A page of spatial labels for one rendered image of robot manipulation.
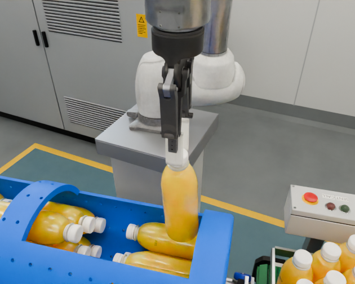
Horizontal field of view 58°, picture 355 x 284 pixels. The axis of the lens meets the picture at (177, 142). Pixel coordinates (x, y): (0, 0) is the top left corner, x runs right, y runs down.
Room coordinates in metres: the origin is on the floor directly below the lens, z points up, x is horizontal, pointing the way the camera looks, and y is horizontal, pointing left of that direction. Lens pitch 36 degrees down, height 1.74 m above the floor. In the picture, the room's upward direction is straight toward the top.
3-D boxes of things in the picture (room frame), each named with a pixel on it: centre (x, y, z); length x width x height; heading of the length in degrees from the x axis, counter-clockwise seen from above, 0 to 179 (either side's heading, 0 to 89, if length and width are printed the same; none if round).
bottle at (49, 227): (0.48, 0.33, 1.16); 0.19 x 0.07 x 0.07; 76
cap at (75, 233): (0.45, 0.23, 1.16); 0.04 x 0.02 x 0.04; 166
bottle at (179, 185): (0.46, -0.01, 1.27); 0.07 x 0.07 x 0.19
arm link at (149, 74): (1.07, 0.07, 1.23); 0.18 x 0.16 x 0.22; 94
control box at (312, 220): (0.60, -0.41, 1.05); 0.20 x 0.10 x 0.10; 76
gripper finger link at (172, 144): (0.42, 0.01, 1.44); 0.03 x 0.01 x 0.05; 166
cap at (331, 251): (0.45, -0.36, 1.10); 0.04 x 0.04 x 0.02
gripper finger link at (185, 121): (0.48, -0.01, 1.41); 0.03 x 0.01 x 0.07; 76
